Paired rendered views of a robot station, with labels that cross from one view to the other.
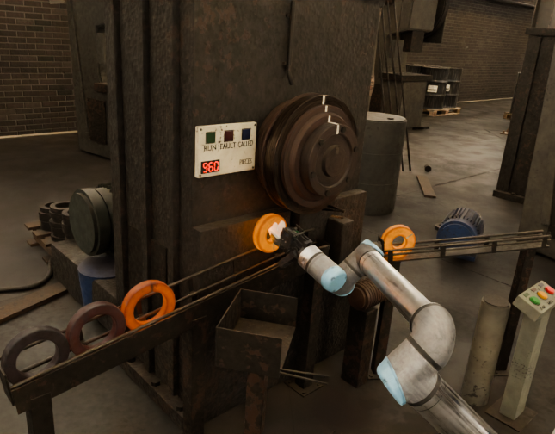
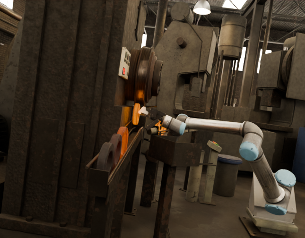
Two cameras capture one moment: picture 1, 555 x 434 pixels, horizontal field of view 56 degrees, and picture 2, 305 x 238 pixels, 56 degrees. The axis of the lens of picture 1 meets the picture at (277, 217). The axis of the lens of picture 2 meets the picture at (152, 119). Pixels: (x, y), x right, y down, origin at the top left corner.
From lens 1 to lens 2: 1.53 m
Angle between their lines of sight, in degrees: 45
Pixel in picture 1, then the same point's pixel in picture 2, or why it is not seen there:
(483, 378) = (197, 187)
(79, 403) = not seen: outside the picture
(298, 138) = (152, 63)
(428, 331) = (256, 128)
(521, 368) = (212, 177)
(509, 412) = (208, 199)
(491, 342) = (200, 168)
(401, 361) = (254, 140)
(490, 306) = not seen: hidden behind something
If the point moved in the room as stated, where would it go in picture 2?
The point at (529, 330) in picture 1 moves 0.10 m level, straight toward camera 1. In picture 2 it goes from (213, 158) to (218, 161)
